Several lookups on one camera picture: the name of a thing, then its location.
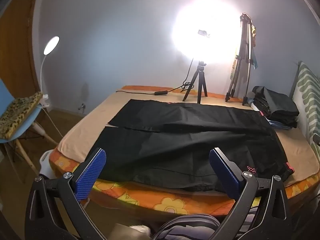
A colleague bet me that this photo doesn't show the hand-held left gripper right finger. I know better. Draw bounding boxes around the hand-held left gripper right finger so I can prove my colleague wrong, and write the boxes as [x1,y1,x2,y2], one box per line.
[209,147,292,240]

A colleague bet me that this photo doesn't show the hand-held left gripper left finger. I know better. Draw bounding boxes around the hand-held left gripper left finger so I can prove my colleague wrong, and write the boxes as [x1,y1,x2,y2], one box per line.
[24,148,107,240]

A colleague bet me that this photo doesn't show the black pants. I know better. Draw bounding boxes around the black pants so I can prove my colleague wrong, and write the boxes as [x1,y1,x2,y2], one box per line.
[92,99,293,193]

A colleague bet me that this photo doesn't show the beige blanket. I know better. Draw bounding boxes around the beige blanket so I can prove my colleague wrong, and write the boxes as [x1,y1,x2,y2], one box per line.
[58,90,319,188]

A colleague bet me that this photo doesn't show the white plastic object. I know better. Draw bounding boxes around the white plastic object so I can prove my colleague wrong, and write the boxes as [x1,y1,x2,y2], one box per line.
[39,150,54,178]

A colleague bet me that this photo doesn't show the orange floral bed sheet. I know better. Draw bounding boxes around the orange floral bed sheet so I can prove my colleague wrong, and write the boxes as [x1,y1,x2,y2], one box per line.
[49,85,320,218]

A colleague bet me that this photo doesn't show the blue chair with wooden legs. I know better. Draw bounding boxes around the blue chair with wooden legs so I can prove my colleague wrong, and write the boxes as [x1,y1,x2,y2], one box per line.
[0,79,59,180]

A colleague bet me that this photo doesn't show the stack of dark folded clothes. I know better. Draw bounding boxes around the stack of dark folded clothes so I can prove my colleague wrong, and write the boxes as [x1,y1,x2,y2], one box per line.
[251,85,300,130]

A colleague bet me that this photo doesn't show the leopard print cushion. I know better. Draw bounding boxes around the leopard print cushion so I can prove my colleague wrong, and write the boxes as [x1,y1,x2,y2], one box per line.
[0,91,43,140]

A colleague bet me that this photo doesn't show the green patterned pillow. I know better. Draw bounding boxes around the green patterned pillow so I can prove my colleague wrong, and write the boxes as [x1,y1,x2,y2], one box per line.
[290,60,320,165]

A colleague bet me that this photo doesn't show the tall folded tripod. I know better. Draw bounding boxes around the tall folded tripod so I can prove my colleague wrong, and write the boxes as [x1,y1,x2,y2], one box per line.
[225,12,256,105]

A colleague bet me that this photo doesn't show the white clip lamp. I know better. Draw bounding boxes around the white clip lamp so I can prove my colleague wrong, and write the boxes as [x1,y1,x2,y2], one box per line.
[37,36,60,108]

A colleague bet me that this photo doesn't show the wooden door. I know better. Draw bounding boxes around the wooden door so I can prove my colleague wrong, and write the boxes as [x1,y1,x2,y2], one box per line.
[0,0,48,100]

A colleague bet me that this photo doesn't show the black cable with switch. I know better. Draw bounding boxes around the black cable with switch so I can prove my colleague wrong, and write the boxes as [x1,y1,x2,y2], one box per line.
[115,57,194,96]

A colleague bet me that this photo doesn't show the bright ring light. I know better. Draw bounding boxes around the bright ring light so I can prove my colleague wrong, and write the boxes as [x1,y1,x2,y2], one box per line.
[171,0,244,65]

